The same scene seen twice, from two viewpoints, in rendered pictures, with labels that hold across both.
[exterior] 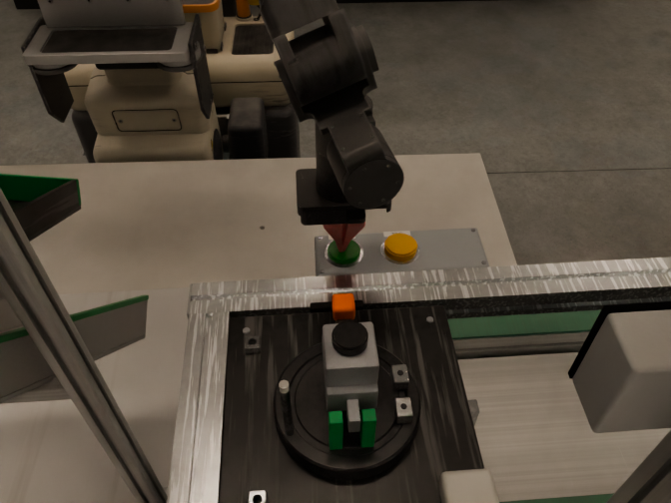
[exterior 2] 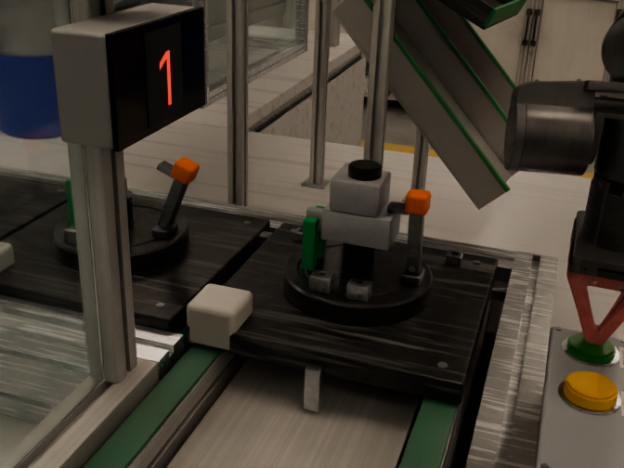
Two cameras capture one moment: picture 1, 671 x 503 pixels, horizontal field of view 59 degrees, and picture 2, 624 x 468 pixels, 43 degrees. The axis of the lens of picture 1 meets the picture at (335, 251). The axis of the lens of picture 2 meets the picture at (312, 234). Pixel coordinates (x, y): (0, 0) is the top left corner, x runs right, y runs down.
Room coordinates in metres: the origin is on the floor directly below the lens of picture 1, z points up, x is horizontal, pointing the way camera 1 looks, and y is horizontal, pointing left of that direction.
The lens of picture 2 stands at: (0.49, -0.64, 1.33)
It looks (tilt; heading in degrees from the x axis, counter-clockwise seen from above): 24 degrees down; 112
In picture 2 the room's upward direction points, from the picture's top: 2 degrees clockwise
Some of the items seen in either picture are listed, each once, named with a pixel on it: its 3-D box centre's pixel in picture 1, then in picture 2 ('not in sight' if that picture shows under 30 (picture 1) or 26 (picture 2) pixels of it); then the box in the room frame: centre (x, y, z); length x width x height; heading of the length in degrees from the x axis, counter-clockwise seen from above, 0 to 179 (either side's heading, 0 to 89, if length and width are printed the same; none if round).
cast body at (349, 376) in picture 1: (349, 367); (352, 199); (0.27, -0.01, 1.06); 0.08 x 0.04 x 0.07; 4
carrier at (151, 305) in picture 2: not in sight; (117, 205); (0.03, -0.03, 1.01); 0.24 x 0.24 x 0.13; 4
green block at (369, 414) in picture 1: (367, 428); (309, 243); (0.24, -0.03, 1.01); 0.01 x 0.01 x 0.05; 4
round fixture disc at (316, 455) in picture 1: (346, 403); (357, 279); (0.28, -0.01, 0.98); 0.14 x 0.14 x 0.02
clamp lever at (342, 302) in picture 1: (343, 331); (407, 230); (0.33, -0.01, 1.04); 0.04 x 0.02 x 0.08; 4
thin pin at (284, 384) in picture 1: (287, 409); not in sight; (0.25, 0.04, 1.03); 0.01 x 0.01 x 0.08
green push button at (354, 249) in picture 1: (343, 254); (590, 353); (0.50, -0.01, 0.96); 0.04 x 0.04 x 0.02
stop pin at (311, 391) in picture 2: (469, 415); (313, 387); (0.29, -0.14, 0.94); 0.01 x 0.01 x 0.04; 4
